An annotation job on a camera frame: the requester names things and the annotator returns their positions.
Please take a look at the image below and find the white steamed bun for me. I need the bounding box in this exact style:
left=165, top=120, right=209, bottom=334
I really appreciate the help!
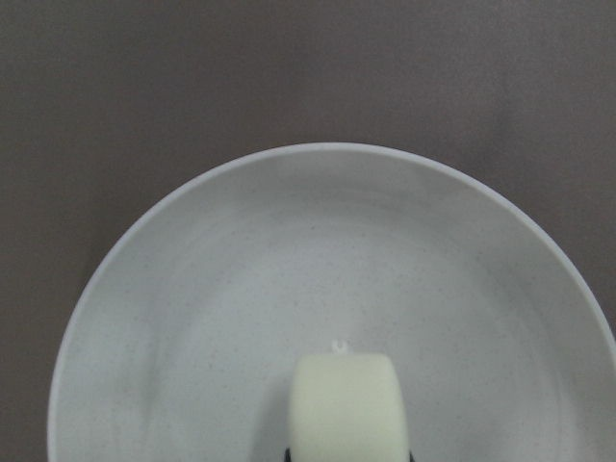
left=287, top=352, right=412, bottom=461

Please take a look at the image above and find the beige round plate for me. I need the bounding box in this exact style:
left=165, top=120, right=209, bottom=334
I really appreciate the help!
left=47, top=143, right=615, bottom=461

